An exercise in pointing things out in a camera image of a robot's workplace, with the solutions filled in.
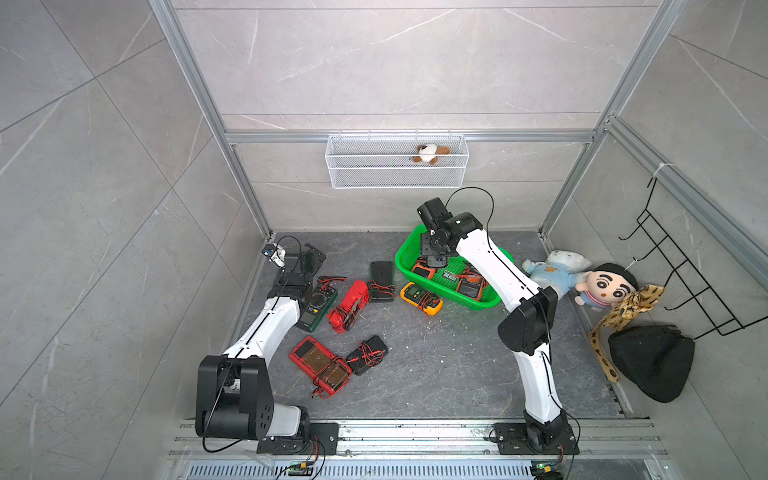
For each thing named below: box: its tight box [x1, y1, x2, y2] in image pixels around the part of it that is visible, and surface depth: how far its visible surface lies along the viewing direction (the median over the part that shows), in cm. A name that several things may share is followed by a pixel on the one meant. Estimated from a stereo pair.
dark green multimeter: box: [296, 282, 339, 333], surface depth 97 cm
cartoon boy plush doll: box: [574, 263, 639, 311], surface depth 83 cm
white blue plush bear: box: [522, 250, 592, 300], surface depth 100 cm
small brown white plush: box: [412, 144, 451, 165], surface depth 90 cm
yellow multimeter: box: [399, 282, 444, 316], surface depth 97 cm
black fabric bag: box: [608, 325, 696, 403], surface depth 68 cm
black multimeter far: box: [368, 260, 398, 303], surface depth 102 cm
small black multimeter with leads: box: [346, 335, 389, 376], surface depth 85 cm
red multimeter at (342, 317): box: [326, 280, 369, 334], surface depth 92 cm
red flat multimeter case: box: [288, 336, 353, 399], surface depth 83 cm
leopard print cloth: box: [588, 284, 665, 383], surface depth 76 cm
